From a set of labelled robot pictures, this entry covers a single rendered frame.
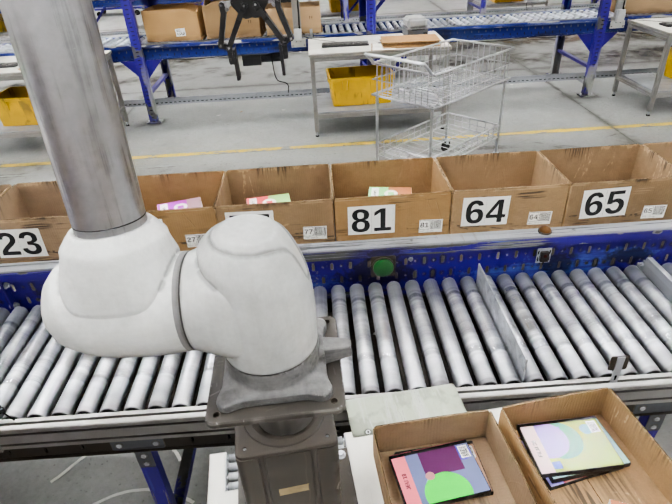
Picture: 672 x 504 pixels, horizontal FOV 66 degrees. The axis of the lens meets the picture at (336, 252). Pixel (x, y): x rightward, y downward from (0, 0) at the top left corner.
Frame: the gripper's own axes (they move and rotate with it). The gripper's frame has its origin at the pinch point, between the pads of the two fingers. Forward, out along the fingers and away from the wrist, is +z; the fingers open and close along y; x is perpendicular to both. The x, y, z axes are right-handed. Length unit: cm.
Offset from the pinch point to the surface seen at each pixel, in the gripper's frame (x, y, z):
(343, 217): 22, 18, 57
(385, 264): 13, 30, 72
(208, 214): 24, -27, 51
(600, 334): -21, 89, 82
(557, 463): -64, 56, 75
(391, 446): -54, 20, 76
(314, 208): 22, 8, 53
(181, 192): 53, -42, 56
